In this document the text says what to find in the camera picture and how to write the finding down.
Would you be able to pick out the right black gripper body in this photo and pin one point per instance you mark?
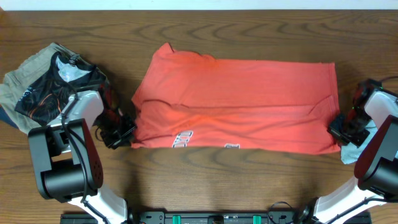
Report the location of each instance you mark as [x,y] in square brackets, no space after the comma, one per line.
[351,129]

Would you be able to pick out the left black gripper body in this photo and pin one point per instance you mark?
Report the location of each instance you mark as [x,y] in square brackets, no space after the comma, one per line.
[117,128]

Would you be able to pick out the light blue t-shirt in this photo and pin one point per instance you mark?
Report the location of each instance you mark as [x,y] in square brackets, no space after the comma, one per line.
[350,153]

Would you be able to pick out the red t-shirt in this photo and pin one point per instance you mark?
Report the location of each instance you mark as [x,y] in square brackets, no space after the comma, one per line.
[188,99]

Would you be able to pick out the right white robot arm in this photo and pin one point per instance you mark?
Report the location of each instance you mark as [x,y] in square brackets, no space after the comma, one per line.
[375,173]

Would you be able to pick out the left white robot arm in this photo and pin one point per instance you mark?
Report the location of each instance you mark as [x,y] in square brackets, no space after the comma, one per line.
[66,164]

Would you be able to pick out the black orange patterned shirt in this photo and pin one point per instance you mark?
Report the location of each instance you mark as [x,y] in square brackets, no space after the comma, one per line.
[46,97]

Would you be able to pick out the navy folded garment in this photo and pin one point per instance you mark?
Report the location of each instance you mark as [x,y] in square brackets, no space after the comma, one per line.
[5,118]

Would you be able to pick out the khaki folded garment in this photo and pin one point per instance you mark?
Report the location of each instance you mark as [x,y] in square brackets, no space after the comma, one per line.
[16,82]

